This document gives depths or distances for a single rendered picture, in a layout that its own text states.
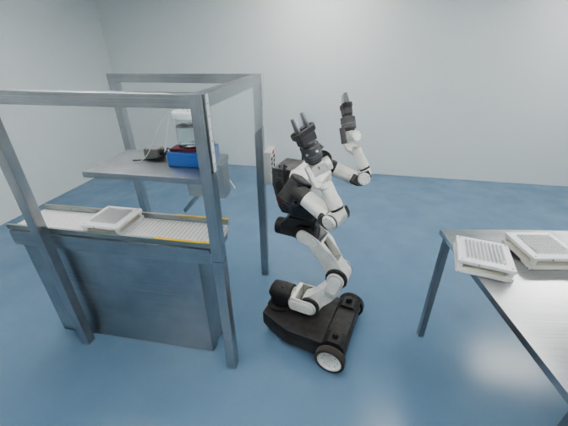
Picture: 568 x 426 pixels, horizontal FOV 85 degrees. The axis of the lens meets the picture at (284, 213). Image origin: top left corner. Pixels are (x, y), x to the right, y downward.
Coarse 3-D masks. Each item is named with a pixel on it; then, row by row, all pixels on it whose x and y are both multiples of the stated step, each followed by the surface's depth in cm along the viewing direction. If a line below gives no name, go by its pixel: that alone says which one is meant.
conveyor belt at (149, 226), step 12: (48, 216) 204; (60, 216) 204; (72, 216) 204; (84, 216) 204; (72, 228) 191; (132, 228) 190; (144, 228) 190; (156, 228) 190; (168, 228) 190; (180, 228) 190; (192, 228) 190; (204, 228) 190; (228, 228) 193; (204, 240) 178
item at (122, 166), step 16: (112, 160) 168; (128, 160) 168; (160, 160) 168; (96, 176) 153; (112, 176) 151; (128, 176) 150; (144, 176) 148; (160, 176) 147; (176, 176) 147; (192, 176) 147
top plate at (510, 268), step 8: (456, 240) 168; (480, 240) 167; (456, 248) 162; (464, 248) 160; (472, 248) 160; (480, 248) 160; (488, 248) 160; (504, 248) 160; (464, 256) 154; (472, 264) 151; (480, 264) 149; (488, 264) 149; (496, 264) 149; (512, 264) 149; (512, 272) 145
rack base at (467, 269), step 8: (456, 256) 162; (456, 264) 157; (464, 272) 154; (472, 272) 152; (480, 272) 151; (488, 272) 151; (496, 272) 151; (504, 272) 151; (504, 280) 148; (512, 280) 146
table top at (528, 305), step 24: (480, 288) 149; (504, 288) 144; (528, 288) 144; (552, 288) 144; (504, 312) 132; (528, 312) 132; (552, 312) 132; (528, 336) 121; (552, 336) 121; (552, 360) 112; (552, 384) 107
